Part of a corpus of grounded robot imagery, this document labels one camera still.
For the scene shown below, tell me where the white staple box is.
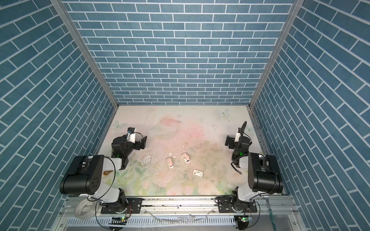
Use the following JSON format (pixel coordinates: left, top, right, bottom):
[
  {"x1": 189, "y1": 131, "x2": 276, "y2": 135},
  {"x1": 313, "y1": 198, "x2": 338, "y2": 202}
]
[{"x1": 193, "y1": 169, "x2": 204, "y2": 177}]

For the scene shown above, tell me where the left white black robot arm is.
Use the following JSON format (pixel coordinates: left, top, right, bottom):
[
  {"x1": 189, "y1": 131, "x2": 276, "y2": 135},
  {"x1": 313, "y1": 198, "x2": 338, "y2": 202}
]
[{"x1": 59, "y1": 134, "x2": 147, "y2": 214}]

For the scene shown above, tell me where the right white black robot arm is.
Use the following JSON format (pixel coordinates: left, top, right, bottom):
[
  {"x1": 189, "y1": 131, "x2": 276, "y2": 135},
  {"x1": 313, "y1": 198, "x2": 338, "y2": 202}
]
[{"x1": 225, "y1": 136, "x2": 283, "y2": 212}]

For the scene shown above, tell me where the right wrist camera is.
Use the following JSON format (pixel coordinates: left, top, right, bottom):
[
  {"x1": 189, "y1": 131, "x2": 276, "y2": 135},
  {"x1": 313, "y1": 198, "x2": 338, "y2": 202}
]
[{"x1": 234, "y1": 128, "x2": 241, "y2": 143}]

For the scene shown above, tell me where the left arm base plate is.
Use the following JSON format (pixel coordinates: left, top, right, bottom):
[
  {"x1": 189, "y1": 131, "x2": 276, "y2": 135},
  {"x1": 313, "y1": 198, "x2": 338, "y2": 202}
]
[{"x1": 100, "y1": 198, "x2": 143, "y2": 215}]

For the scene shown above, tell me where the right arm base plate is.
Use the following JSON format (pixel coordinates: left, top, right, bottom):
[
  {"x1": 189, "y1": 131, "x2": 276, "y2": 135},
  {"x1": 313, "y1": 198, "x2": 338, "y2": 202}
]
[{"x1": 214, "y1": 196, "x2": 257, "y2": 213}]

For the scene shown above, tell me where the aluminium front rail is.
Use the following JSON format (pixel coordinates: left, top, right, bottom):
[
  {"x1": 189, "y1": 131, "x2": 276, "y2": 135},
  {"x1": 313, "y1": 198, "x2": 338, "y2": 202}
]
[{"x1": 59, "y1": 195, "x2": 298, "y2": 218}]

